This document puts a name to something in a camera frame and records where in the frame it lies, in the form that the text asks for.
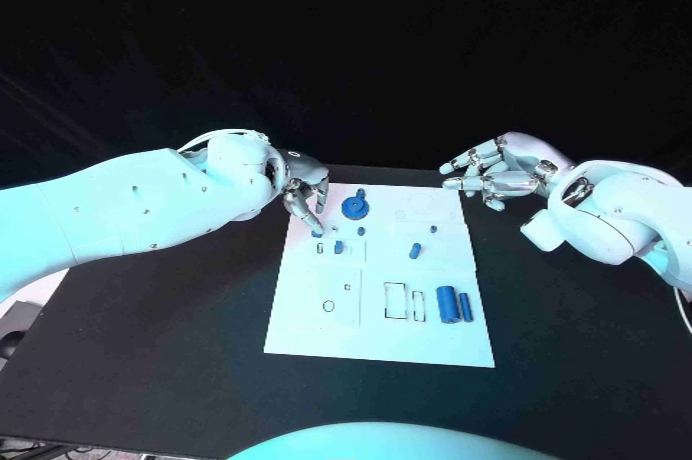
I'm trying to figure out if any blue gear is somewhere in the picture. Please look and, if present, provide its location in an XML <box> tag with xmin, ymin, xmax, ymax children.
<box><xmin>341</xmin><ymin>188</ymin><xmax>372</xmax><ymax>220</ymax></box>

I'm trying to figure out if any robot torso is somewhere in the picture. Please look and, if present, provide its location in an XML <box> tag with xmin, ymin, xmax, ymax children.
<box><xmin>227</xmin><ymin>421</ymin><xmax>564</xmax><ymax>460</ymax></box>

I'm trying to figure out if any thick blue cylinder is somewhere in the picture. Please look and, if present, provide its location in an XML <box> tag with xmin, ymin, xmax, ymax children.
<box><xmin>434</xmin><ymin>285</ymin><xmax>462</xmax><ymax>325</ymax></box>

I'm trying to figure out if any white task board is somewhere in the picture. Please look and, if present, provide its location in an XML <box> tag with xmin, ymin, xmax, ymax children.
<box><xmin>263</xmin><ymin>182</ymin><xmax>498</xmax><ymax>369</ymax></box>

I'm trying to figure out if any white cable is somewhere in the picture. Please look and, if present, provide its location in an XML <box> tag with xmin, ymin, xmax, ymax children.
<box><xmin>672</xmin><ymin>286</ymin><xmax>692</xmax><ymax>336</ymax></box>
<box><xmin>175</xmin><ymin>128</ymin><xmax>271</xmax><ymax>154</ymax></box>

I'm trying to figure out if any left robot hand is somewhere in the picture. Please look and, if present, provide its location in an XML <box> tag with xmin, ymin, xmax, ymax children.
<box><xmin>264</xmin><ymin>148</ymin><xmax>332</xmax><ymax>239</ymax></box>

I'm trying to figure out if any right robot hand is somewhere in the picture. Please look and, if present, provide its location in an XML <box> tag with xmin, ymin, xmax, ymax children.
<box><xmin>439</xmin><ymin>131</ymin><xmax>576</xmax><ymax>212</ymax></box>

